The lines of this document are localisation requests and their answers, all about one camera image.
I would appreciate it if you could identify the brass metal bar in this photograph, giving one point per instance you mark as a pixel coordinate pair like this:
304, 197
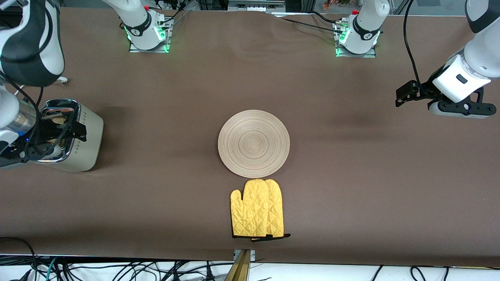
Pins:
239, 269

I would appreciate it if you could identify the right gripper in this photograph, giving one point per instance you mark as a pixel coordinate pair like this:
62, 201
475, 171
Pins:
43, 135

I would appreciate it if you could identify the small metal bracket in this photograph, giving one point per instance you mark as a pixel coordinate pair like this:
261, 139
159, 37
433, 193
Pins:
252, 254

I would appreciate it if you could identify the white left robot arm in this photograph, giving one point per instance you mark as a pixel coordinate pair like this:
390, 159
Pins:
367, 27

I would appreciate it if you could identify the grey metal box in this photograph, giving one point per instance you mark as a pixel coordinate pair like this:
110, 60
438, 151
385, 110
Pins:
254, 6

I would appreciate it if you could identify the round wooden plate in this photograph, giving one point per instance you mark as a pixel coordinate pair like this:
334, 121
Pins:
254, 144

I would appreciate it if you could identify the brown bread slice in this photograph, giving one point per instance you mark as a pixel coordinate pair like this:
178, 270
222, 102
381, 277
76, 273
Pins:
59, 120

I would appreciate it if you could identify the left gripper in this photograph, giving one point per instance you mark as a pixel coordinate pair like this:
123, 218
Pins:
425, 89

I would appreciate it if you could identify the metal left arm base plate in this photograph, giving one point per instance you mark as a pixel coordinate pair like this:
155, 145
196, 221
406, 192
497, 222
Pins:
369, 54

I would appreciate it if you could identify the beige chrome toaster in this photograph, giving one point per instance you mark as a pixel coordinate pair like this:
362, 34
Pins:
88, 136

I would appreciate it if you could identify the brown table cover sheet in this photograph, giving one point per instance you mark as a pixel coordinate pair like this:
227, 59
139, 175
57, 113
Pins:
250, 78

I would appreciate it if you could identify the yellow quilted oven mitt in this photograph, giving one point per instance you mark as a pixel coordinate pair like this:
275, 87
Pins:
250, 210
278, 207

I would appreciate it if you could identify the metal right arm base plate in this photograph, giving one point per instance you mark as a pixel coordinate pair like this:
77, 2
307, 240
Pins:
134, 49

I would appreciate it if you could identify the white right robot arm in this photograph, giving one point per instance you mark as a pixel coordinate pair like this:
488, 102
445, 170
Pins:
136, 23

